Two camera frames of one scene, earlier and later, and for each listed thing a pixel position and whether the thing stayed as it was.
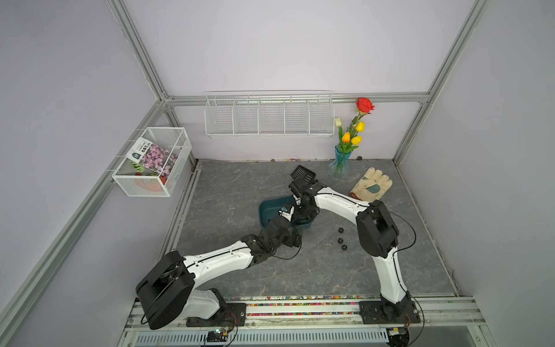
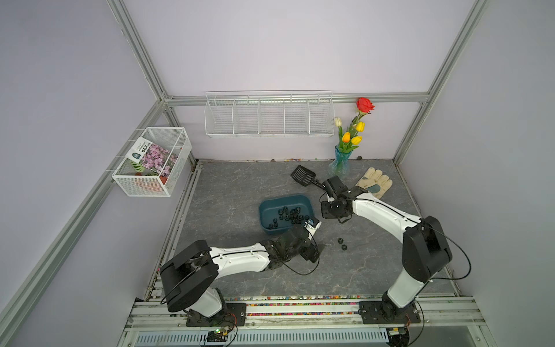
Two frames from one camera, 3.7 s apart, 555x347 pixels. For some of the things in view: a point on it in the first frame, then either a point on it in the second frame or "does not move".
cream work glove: [371, 186] does not move
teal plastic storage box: [269, 208] does not move
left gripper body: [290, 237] -> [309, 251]
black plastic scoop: [301, 171] does not move
